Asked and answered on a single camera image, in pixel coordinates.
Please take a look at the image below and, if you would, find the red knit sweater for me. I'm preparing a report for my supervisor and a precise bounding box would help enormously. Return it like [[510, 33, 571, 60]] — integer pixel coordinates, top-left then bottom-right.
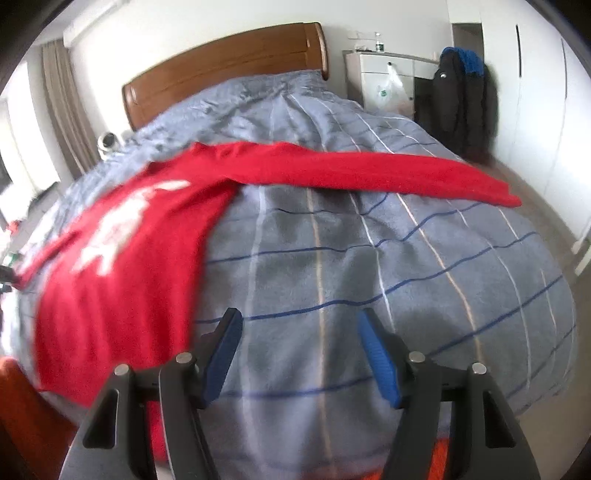
[[17, 142, 521, 467]]

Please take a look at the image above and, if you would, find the beige curtain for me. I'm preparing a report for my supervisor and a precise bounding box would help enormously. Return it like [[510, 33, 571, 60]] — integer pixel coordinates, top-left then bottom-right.
[[41, 40, 100, 180]]

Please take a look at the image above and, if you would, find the grey plaid bed duvet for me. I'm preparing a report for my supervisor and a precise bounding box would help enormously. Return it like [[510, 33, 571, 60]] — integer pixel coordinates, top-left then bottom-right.
[[1, 71, 577, 479]]

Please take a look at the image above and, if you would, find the black and blue jacket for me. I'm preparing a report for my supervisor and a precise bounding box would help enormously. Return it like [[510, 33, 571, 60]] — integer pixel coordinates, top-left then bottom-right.
[[415, 47, 498, 165]]

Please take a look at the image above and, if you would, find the white plastic bag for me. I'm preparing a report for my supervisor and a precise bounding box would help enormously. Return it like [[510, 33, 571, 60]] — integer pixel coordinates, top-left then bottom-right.
[[376, 62, 413, 116]]

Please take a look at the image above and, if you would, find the brown wooden headboard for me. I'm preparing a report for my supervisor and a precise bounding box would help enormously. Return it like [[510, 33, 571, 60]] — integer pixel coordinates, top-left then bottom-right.
[[122, 22, 329, 131]]

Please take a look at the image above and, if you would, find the white dresser cabinet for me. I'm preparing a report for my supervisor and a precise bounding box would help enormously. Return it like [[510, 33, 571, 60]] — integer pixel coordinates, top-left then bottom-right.
[[344, 51, 439, 119]]

